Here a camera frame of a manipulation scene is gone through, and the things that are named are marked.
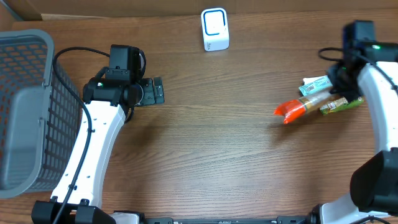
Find teal tissue pack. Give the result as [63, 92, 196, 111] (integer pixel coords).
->
[298, 75, 332, 96]

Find green yellow drink pouch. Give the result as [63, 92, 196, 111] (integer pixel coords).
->
[320, 97, 364, 115]

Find white cream tube gold cap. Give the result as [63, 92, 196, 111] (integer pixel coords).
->
[303, 76, 323, 85]

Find orange cracker package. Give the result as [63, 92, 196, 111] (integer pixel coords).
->
[274, 90, 339, 124]

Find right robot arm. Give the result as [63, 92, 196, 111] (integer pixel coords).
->
[306, 21, 397, 223]

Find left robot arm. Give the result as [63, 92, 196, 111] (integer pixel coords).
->
[31, 44, 164, 224]

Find white barcode scanner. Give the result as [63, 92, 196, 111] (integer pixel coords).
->
[201, 7, 229, 52]

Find grey plastic shopping basket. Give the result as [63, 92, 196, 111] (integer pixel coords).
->
[1, 29, 80, 198]

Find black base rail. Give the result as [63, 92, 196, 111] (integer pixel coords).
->
[108, 211, 315, 224]

